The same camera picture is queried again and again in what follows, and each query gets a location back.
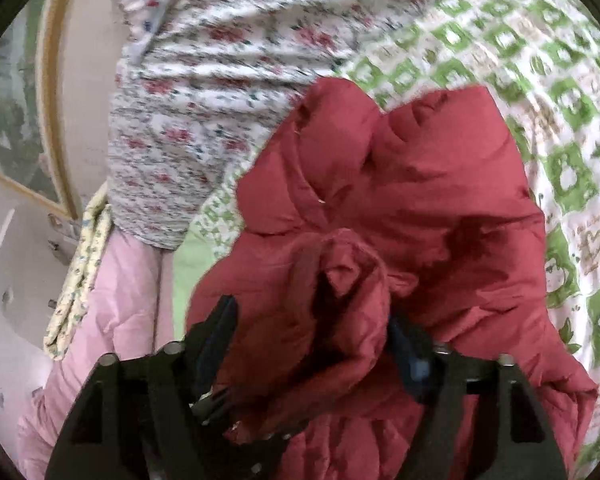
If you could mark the white headboard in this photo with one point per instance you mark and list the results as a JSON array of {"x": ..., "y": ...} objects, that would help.
[{"x": 10, "y": 300}]

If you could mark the framed wall picture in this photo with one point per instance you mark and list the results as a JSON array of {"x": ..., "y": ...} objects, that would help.
[{"x": 20, "y": 110}]

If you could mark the red quilted blanket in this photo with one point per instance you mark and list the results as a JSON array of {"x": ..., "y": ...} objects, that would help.
[{"x": 405, "y": 200}]

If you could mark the green white printed blanket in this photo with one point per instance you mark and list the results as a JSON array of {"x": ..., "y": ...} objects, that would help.
[{"x": 555, "y": 85}]

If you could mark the yellow floral cloth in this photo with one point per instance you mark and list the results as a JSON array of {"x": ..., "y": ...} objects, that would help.
[{"x": 82, "y": 280}]

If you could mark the floral print quilt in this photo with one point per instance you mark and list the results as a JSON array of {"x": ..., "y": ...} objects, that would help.
[{"x": 215, "y": 90}]

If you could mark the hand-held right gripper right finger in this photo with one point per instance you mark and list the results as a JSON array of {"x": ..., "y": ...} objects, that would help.
[{"x": 411, "y": 356}]

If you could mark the pink quilt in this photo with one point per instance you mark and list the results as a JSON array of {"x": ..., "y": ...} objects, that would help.
[{"x": 115, "y": 310}]

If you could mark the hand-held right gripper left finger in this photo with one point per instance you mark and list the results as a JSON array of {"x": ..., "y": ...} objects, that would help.
[{"x": 224, "y": 321}]

